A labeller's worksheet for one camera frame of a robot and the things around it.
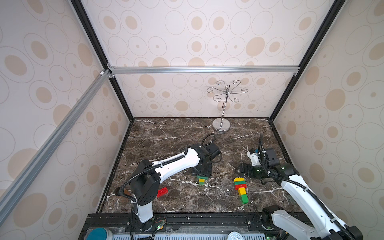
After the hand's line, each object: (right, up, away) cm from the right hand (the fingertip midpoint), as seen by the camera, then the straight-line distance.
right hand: (247, 171), depth 79 cm
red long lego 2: (-4, -10, +5) cm, 12 cm away
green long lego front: (-24, -2, -5) cm, 24 cm away
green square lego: (-24, -9, +7) cm, 27 cm away
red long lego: (-46, -13, +4) cm, 48 cm away
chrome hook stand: (-7, +26, +34) cm, 44 cm away
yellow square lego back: (-2, -7, +8) cm, 11 cm away
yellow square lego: (-24, -6, +4) cm, 25 cm away
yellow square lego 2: (-2, -11, +3) cm, 12 cm away
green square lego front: (-1, -15, 0) cm, 15 cm away
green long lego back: (-2, -9, +7) cm, 11 cm away
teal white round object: (-69, -24, -14) cm, 74 cm away
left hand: (-20, -3, 0) cm, 20 cm away
